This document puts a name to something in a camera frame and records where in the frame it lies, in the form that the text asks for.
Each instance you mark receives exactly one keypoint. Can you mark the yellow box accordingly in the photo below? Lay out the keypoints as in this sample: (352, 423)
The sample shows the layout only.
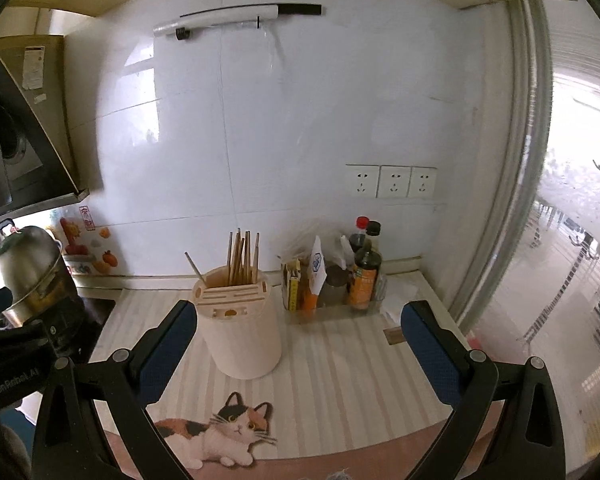
(292, 285)

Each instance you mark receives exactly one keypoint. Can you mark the stainless steel lidded pot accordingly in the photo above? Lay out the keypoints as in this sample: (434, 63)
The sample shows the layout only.
(27, 275)

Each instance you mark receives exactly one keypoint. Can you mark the black cap bottle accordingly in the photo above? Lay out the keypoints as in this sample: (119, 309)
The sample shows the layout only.
(374, 235)

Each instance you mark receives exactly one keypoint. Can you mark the red cap bottle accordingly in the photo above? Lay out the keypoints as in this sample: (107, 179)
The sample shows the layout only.
(359, 235)

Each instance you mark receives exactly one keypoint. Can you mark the white wall mounted rail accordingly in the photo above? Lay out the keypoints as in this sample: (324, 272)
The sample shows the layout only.
(230, 19)

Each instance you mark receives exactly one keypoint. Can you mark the striped cat print mat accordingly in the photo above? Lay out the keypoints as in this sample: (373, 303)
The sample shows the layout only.
(340, 375)

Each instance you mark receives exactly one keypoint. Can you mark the orange label sauce bottle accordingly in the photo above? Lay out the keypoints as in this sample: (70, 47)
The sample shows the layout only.
(364, 280)

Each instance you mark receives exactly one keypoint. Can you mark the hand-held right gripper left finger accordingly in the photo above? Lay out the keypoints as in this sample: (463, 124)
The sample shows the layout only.
(167, 350)

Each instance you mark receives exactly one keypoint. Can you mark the glass jar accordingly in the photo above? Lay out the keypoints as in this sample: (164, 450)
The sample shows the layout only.
(336, 285)

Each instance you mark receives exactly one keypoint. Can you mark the cream cylindrical utensil holder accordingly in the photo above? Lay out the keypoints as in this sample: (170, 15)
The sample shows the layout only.
(245, 335)

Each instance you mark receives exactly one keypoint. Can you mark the clear plastic bag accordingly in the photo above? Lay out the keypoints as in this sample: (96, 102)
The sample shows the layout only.
(305, 240)

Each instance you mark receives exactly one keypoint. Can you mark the clear plastic condiment tray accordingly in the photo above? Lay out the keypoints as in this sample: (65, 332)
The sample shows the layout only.
(335, 312)

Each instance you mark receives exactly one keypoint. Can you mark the black gas stove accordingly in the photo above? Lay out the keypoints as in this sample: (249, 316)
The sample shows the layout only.
(90, 320)

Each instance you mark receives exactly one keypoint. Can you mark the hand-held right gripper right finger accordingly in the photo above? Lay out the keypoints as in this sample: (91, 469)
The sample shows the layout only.
(430, 355)

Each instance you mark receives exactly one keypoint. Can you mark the colourful fruit wall sticker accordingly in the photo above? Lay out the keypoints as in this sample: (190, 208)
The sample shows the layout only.
(87, 245)

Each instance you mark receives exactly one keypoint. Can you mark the white and blue packet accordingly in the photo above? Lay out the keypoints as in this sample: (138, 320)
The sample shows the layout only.
(317, 265)

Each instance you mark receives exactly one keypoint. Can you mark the metal window frame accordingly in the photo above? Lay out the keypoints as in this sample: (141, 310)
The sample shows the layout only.
(515, 160)

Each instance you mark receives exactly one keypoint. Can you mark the slim pale chopstick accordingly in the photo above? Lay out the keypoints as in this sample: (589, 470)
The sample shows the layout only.
(195, 270)

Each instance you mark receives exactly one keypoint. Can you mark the white wall socket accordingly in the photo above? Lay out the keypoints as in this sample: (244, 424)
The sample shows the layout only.
(422, 182)
(362, 181)
(394, 182)

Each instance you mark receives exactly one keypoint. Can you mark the white paper sheet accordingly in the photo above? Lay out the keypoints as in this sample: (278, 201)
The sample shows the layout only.
(402, 300)

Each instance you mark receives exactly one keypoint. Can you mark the set of pale bamboo chopsticks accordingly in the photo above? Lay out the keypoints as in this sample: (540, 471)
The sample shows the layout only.
(237, 260)

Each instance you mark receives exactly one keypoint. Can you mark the stainless steel range hood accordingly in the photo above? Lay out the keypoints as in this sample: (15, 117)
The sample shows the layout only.
(20, 135)

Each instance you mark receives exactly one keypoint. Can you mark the orange packet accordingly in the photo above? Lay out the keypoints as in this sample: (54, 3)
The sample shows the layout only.
(310, 301)

